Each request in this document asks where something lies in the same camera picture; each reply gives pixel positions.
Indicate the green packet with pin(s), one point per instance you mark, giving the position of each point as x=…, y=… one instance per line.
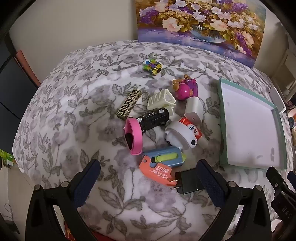
x=5, y=157

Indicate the purple lighter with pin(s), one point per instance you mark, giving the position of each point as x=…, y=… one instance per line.
x=194, y=89

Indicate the gold patterned lighter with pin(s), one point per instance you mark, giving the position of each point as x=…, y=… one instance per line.
x=128, y=104

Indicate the pink pup toy figure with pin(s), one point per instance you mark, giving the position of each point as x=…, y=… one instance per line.
x=182, y=91

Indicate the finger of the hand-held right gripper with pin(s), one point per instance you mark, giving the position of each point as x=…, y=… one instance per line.
x=292, y=178
x=281, y=199

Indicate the white rectangular power box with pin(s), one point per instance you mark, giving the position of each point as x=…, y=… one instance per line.
x=277, y=99

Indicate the grey floral blanket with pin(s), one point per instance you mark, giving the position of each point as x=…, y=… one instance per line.
x=76, y=129

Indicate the white charger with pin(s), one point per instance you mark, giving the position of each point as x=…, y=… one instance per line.
x=193, y=109

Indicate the red and white glue stick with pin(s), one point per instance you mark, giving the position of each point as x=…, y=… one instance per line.
x=192, y=127

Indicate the teal shallow cardboard box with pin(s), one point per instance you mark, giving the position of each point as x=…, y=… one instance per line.
x=247, y=129

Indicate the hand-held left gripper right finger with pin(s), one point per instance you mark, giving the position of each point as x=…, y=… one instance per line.
x=211, y=183

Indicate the multicoloured plastic clip toy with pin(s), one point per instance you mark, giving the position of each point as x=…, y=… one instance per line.
x=152, y=67

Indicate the flower painting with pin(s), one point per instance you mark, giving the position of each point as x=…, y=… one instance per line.
x=196, y=23

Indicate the pink wristband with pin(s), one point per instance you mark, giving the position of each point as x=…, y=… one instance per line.
x=137, y=132

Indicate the white hair claw clip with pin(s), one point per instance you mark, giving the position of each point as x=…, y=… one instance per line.
x=159, y=100

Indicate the dark cabinet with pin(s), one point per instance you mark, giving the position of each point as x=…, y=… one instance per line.
x=13, y=92

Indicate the white shelf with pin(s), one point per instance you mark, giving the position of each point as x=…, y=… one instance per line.
x=289, y=69

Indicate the white rounded plastic gadget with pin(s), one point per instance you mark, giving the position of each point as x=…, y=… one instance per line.
x=178, y=136

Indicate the black toy car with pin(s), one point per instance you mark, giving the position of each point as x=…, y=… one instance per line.
x=152, y=118

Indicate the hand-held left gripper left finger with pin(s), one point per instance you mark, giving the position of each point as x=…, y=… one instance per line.
x=86, y=180

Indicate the orange toy knife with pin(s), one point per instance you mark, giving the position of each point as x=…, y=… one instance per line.
x=150, y=169

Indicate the black charger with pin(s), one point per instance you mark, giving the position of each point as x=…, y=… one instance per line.
x=187, y=182

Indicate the blue toy knife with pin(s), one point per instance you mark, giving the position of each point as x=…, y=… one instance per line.
x=161, y=150

